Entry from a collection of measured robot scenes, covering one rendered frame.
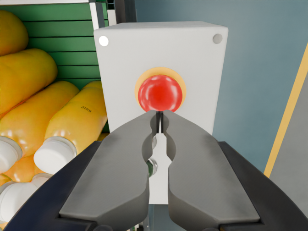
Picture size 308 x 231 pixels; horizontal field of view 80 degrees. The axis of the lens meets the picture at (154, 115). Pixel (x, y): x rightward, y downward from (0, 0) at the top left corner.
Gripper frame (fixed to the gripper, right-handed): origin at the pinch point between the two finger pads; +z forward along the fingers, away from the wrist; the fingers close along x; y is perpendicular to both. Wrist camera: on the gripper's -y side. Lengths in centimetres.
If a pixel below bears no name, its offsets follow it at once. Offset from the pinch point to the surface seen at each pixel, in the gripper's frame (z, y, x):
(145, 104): 2.5, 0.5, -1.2
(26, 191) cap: 1.8, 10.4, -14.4
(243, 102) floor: 114, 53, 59
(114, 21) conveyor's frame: 23.7, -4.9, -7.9
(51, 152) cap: 4.2, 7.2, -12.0
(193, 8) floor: 114, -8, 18
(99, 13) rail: 16.8, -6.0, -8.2
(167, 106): 2.5, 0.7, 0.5
